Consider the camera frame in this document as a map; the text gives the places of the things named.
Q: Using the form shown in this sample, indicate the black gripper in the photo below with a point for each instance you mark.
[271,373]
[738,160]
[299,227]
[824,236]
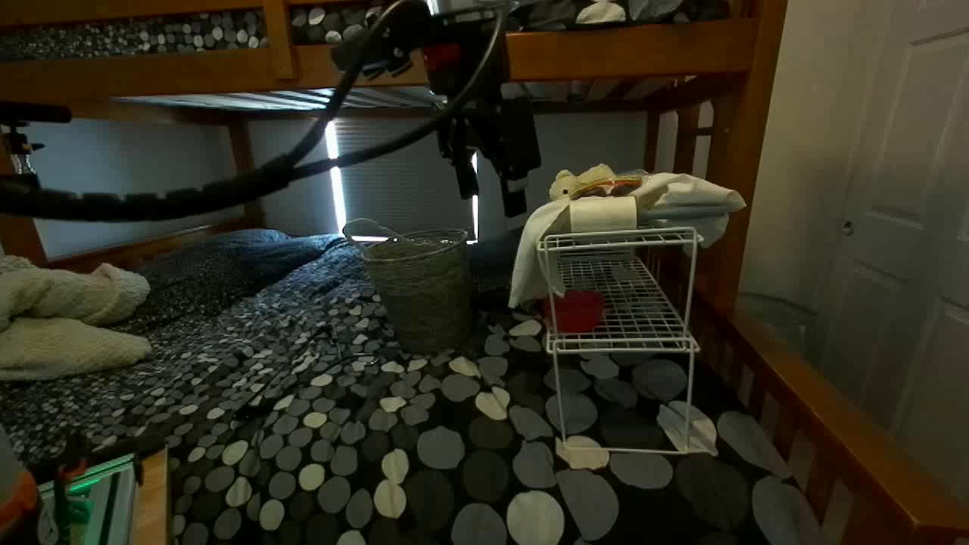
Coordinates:
[484,111]

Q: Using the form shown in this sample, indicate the woven wicker basket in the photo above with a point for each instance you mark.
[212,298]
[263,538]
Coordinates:
[417,291]

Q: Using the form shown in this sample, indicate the white cloth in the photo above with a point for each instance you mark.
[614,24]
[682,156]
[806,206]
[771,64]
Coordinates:
[531,253]

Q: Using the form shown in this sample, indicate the beige plush toy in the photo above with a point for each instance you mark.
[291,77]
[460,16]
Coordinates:
[578,183]

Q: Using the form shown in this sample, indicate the grey window blind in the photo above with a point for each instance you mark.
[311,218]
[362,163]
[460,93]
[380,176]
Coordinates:
[403,170]

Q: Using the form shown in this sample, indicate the red cup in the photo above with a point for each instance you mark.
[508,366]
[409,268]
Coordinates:
[578,312]

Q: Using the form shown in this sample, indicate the white pillow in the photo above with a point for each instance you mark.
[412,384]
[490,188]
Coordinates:
[696,206]

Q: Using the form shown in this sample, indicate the dark blue pillow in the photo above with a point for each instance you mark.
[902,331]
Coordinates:
[231,262]

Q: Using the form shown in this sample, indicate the dotted black duvet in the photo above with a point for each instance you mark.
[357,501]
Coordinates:
[455,455]

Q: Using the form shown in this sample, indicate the clear plastic container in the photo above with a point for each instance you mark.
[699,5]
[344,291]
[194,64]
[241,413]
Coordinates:
[775,322]

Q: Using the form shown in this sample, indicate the dotted mattress cover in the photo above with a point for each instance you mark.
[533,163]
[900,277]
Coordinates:
[131,35]

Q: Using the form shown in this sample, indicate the white panelled door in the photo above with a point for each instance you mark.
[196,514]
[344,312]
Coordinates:
[908,253]

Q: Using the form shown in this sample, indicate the cream fleece blanket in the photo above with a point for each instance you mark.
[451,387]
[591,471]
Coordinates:
[61,322]

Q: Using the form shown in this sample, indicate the orange object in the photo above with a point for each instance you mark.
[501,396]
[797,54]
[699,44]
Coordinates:
[14,494]

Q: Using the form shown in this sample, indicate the wooden bunk bed frame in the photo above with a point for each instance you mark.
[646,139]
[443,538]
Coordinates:
[624,50]

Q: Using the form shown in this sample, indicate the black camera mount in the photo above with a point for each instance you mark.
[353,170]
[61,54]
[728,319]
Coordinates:
[18,112]

